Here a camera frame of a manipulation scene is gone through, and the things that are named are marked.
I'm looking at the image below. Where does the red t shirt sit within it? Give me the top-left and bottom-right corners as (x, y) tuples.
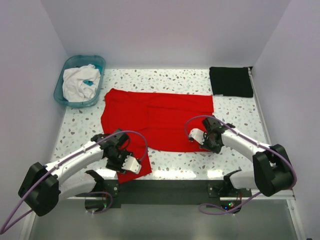
(100, 87), (215, 185)

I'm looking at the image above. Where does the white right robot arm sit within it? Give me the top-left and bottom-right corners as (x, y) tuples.
(198, 116), (297, 197)

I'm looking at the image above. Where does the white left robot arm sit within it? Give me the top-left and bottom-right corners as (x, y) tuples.
(18, 129), (130, 217)

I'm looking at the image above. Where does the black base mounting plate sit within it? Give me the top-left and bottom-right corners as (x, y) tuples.
(85, 180), (252, 211)

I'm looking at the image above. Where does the black folded t shirt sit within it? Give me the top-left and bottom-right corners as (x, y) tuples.
(209, 66), (254, 98)

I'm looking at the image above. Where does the white crumpled t shirt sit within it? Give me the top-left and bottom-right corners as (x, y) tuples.
(62, 65), (99, 102)

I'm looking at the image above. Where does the teal plastic laundry basket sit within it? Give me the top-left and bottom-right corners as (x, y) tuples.
(53, 55), (106, 108)

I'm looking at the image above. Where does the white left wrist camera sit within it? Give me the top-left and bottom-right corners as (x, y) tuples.
(121, 155), (142, 174)

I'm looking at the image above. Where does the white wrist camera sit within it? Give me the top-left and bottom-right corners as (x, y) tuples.
(188, 128), (206, 145)
(121, 155), (142, 174)

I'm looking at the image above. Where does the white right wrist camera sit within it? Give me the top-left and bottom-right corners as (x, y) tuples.
(188, 128), (206, 145)

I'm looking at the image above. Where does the aluminium front frame rail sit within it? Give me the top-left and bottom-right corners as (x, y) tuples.
(62, 177), (296, 200)

